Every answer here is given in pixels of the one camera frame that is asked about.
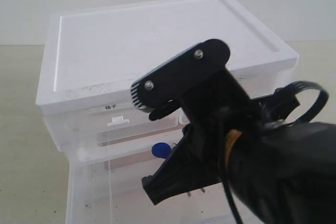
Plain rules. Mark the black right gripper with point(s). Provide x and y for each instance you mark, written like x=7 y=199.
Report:
x=227 y=132

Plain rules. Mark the bunch of metal keys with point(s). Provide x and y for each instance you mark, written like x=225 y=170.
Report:
x=161 y=151

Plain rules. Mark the wide clear drawer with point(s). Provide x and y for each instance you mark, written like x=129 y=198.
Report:
x=124 y=154
x=100 y=193

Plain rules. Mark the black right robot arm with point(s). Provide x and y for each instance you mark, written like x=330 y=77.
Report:
x=302 y=187

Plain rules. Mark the top left clear drawer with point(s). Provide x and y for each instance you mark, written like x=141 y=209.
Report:
x=104 y=125

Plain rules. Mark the white plastic drawer cabinet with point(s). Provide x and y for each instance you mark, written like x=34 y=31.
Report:
x=92 y=56

